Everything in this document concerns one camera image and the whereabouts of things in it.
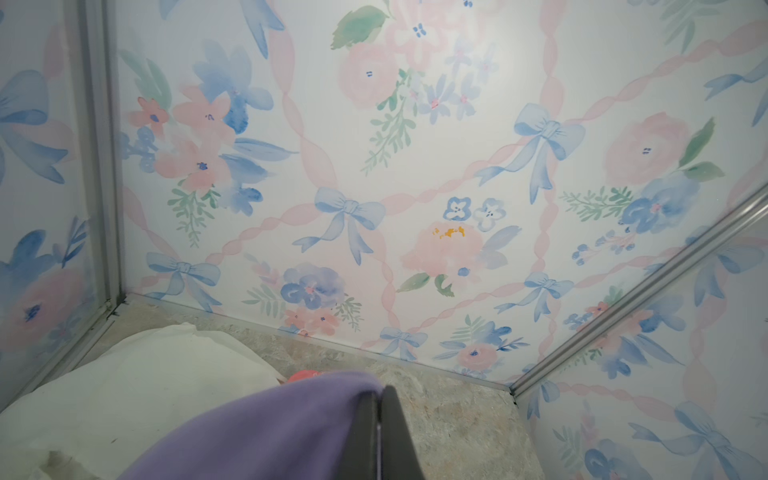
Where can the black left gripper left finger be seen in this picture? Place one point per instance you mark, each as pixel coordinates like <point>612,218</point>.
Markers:
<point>359,459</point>

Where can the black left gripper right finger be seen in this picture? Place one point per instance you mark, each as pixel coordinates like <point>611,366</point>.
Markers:
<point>398,458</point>

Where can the purple cloth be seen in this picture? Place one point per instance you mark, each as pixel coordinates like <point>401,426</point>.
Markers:
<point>293,431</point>

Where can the white shirt cloth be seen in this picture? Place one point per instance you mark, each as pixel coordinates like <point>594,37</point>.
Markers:
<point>95,421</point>

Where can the aluminium right corner post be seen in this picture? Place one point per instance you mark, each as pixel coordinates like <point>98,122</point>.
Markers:
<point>742,217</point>

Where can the aluminium corner post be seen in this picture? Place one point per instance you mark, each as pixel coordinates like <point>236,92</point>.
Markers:
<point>90,36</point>
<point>742,217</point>

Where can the aluminium left corner post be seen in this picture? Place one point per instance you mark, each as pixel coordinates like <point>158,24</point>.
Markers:
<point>90,36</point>

